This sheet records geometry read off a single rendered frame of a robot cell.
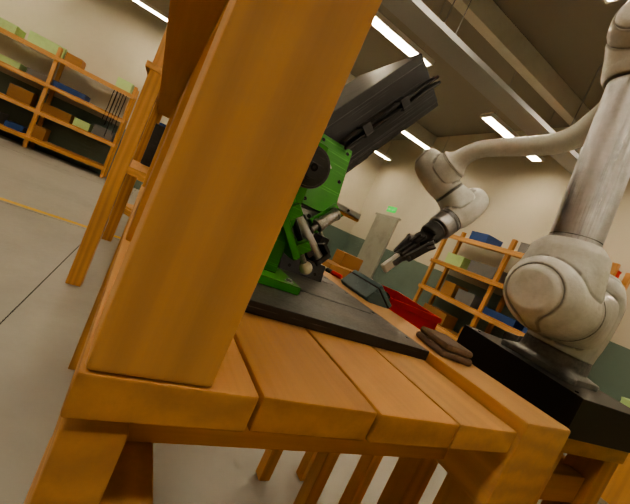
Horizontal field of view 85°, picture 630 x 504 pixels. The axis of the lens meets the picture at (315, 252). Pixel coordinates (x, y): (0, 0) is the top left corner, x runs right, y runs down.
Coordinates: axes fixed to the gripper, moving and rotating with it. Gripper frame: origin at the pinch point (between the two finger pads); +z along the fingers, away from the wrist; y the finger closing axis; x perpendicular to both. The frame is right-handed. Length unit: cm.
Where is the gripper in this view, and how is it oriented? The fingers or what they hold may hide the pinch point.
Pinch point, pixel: (391, 262)
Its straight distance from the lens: 113.1
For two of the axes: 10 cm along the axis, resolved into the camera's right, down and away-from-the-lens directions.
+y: -4.1, -2.6, 8.7
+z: -8.1, 5.5, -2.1
